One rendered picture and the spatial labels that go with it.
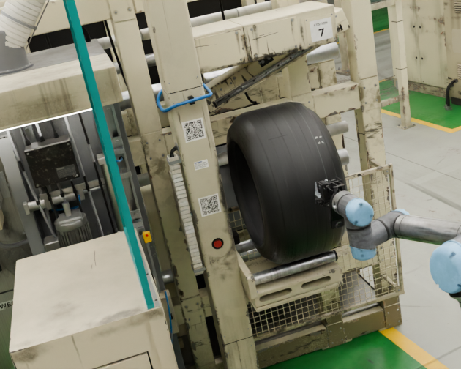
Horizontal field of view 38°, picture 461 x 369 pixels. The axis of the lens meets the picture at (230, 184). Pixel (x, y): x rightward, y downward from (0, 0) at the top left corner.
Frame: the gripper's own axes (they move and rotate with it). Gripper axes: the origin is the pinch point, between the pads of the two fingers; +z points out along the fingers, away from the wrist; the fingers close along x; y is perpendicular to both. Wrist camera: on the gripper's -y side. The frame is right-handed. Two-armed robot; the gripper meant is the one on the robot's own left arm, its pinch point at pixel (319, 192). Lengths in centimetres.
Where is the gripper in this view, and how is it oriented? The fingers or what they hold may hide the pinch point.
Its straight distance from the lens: 228.5
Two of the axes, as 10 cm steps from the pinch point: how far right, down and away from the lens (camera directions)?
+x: -9.5, 2.5, -1.8
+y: -2.0, -9.4, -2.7
